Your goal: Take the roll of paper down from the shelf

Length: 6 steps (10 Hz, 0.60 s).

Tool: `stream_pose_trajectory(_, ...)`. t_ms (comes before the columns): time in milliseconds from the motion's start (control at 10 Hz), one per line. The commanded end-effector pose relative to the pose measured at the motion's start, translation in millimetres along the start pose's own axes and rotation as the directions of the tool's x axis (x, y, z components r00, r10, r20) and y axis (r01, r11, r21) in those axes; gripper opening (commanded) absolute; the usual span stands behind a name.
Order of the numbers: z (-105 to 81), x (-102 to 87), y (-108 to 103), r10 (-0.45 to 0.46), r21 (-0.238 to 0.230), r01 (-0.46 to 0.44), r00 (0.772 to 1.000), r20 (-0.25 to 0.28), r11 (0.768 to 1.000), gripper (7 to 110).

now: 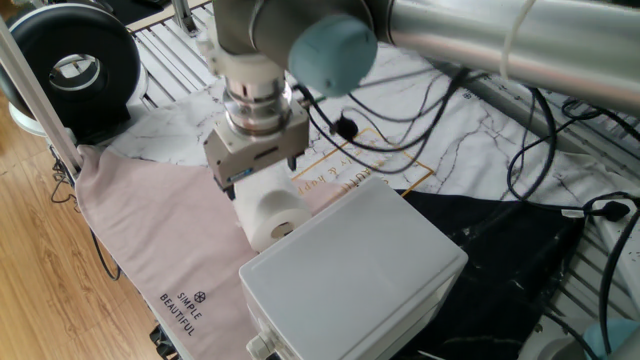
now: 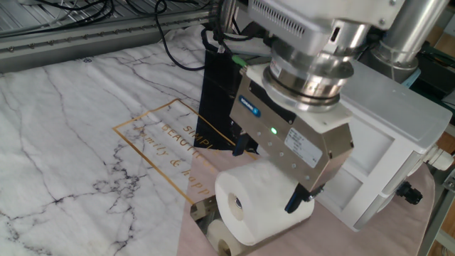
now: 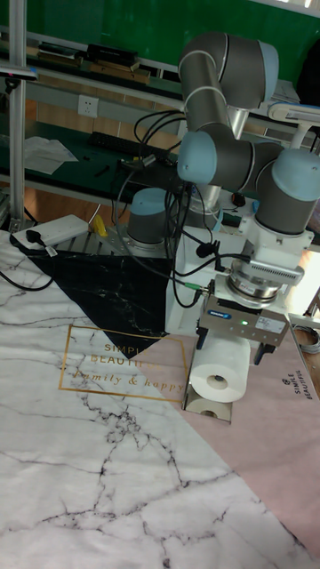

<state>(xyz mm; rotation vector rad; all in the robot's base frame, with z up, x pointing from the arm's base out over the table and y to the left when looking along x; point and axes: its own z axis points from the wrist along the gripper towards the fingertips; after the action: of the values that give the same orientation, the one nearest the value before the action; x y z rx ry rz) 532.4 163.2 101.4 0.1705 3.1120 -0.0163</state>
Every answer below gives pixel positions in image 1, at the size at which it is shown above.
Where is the silver Schunk gripper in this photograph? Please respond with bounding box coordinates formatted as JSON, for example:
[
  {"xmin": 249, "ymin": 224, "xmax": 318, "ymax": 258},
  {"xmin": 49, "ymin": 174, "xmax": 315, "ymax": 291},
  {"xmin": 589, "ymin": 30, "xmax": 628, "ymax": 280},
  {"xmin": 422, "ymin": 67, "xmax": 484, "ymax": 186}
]
[{"xmin": 203, "ymin": 123, "xmax": 311, "ymax": 202}]

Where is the white toilet paper roll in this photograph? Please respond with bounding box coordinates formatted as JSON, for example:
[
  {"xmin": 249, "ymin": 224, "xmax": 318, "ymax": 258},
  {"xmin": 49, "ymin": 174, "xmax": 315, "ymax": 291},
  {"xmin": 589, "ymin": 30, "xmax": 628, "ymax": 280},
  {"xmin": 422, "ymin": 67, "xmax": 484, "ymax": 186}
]
[{"xmin": 232, "ymin": 167, "xmax": 313, "ymax": 253}]

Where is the white gripper adapter plate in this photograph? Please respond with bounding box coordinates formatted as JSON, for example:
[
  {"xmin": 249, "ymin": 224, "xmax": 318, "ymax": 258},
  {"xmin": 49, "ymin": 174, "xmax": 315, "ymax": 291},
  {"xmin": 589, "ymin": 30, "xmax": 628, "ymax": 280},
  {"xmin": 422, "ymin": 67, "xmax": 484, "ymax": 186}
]
[{"xmin": 203, "ymin": 109, "xmax": 311, "ymax": 154}]

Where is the silver force torque sensor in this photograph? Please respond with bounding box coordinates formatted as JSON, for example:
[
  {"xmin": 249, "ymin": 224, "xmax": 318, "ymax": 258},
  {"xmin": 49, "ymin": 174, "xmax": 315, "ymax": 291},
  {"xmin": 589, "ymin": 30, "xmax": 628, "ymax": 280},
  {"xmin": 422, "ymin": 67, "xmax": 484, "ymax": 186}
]
[{"xmin": 222, "ymin": 77, "xmax": 294, "ymax": 137}]

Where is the marble print tablecloth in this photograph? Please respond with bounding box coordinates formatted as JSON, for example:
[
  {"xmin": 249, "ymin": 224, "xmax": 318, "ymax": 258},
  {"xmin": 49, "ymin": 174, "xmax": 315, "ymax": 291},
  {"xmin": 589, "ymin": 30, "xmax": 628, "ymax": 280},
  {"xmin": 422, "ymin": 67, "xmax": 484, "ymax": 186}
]
[{"xmin": 74, "ymin": 43, "xmax": 640, "ymax": 360}]

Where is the white plastic junction box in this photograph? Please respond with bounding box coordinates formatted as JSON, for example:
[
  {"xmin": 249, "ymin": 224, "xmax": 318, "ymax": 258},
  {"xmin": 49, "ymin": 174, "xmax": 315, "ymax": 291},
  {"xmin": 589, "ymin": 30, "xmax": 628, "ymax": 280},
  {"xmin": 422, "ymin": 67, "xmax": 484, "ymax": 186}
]
[{"xmin": 238, "ymin": 175, "xmax": 469, "ymax": 360}]

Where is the black table foot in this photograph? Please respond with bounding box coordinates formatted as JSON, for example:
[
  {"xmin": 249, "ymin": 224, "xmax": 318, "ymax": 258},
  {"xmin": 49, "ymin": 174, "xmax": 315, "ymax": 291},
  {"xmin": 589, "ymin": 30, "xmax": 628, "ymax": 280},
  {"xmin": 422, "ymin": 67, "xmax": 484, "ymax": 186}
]
[{"xmin": 149, "ymin": 323, "xmax": 180, "ymax": 360}]

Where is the black cable clip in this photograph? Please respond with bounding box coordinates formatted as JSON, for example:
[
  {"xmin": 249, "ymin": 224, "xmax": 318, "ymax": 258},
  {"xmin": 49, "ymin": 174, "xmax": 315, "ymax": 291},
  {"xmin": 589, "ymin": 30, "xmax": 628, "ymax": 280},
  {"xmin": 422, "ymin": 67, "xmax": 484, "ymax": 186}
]
[{"xmin": 335, "ymin": 115, "xmax": 360, "ymax": 143}]

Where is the white printed camera mount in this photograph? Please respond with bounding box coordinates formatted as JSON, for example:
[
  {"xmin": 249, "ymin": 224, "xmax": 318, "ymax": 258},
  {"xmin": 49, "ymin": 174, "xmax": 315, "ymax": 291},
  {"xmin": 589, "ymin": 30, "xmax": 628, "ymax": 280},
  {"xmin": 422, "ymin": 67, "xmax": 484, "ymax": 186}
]
[{"xmin": 196, "ymin": 24, "xmax": 284, "ymax": 85}]

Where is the white cable gland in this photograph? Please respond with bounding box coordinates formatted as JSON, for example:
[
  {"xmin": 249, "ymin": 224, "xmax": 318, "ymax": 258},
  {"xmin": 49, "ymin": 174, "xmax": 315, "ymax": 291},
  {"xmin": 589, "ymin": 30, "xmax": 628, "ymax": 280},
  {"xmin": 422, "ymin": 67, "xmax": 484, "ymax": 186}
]
[{"xmin": 246, "ymin": 332, "xmax": 274, "ymax": 360}]

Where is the silver metal bracket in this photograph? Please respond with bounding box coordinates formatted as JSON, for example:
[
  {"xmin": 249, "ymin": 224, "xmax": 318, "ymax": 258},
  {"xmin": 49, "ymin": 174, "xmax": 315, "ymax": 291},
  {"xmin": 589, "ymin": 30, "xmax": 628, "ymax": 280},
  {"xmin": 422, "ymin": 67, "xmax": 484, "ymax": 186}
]
[{"xmin": 171, "ymin": 0, "xmax": 201, "ymax": 39}]

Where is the thin black hanging cable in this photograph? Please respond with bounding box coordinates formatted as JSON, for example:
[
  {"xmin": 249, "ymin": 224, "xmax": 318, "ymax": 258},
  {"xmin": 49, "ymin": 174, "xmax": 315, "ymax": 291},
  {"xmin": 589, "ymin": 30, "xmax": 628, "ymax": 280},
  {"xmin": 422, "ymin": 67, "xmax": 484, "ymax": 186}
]
[{"xmin": 49, "ymin": 144, "xmax": 122, "ymax": 282}]

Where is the black cable with green plug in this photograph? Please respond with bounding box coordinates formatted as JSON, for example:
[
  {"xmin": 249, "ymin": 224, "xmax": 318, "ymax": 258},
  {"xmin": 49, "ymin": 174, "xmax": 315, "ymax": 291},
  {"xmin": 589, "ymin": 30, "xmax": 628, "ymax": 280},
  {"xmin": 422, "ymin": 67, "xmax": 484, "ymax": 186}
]
[{"xmin": 293, "ymin": 67, "xmax": 490, "ymax": 176}]

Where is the aluminium frame post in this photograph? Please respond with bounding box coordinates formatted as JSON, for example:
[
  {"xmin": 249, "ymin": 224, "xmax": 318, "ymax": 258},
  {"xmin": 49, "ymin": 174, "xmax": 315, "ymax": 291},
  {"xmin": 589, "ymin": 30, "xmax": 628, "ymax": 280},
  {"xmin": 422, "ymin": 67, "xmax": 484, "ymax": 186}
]
[{"xmin": 0, "ymin": 17, "xmax": 84, "ymax": 176}]

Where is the black round ring device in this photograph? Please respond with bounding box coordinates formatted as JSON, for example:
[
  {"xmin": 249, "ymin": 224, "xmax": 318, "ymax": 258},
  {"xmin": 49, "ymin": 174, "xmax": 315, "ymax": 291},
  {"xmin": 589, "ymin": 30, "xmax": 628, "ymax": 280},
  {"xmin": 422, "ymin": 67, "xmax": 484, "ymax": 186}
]
[{"xmin": 0, "ymin": 2, "xmax": 149, "ymax": 146}]

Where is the black power cable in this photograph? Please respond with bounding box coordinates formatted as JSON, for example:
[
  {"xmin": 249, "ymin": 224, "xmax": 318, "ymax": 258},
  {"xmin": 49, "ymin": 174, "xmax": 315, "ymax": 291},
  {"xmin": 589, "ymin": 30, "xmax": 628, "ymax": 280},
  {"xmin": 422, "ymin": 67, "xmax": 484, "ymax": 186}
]
[{"xmin": 505, "ymin": 85, "xmax": 632, "ymax": 224}]

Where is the thick black curved cable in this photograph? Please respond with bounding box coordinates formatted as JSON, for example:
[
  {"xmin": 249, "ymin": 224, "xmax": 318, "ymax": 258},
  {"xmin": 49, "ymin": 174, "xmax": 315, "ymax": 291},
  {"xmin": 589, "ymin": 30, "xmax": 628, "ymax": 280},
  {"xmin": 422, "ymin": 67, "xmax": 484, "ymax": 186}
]
[{"xmin": 597, "ymin": 208, "xmax": 640, "ymax": 357}]

